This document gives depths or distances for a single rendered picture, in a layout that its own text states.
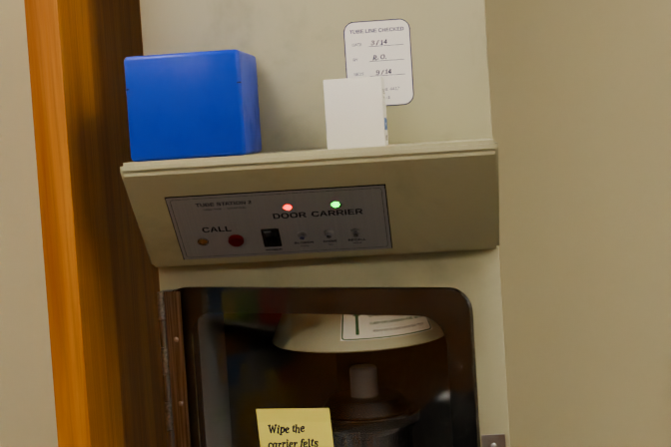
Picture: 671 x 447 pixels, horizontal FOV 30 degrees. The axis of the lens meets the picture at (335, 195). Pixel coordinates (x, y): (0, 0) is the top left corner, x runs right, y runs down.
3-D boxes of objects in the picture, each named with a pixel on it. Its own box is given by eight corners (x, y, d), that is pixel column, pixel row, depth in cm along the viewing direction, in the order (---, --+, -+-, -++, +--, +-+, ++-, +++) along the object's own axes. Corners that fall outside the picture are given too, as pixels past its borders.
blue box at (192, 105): (156, 159, 117) (150, 62, 116) (263, 152, 116) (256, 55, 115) (130, 162, 107) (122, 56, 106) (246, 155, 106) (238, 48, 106)
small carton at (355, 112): (333, 148, 113) (328, 81, 113) (388, 145, 112) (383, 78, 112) (327, 149, 108) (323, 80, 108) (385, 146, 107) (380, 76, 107)
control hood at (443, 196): (155, 264, 118) (148, 159, 118) (500, 245, 115) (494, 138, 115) (125, 279, 107) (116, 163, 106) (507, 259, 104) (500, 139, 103)
